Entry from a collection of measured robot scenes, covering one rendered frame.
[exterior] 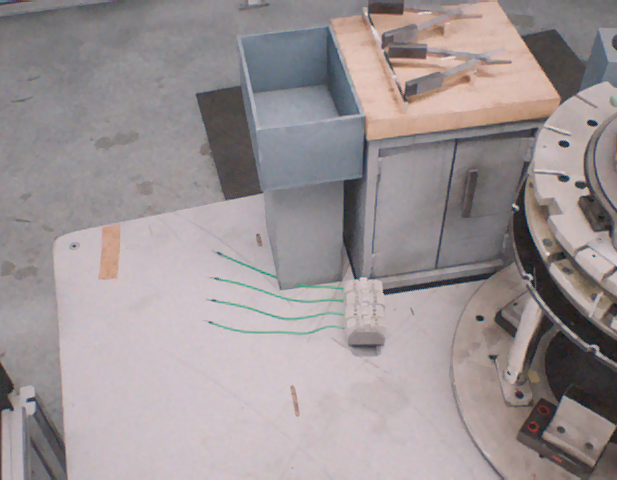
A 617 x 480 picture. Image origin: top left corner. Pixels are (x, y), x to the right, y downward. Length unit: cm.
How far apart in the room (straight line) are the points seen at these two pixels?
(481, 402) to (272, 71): 44
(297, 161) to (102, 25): 228
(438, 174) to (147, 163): 160
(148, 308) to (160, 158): 142
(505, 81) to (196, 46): 208
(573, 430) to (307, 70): 49
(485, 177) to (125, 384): 47
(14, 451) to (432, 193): 59
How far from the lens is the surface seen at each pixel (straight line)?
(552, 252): 67
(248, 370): 91
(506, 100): 81
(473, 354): 91
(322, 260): 94
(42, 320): 204
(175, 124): 248
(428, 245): 93
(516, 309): 91
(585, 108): 77
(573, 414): 83
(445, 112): 78
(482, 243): 96
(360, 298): 92
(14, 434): 104
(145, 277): 101
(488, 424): 86
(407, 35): 84
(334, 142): 78
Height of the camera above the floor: 154
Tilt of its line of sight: 48 degrees down
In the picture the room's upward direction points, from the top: 1 degrees counter-clockwise
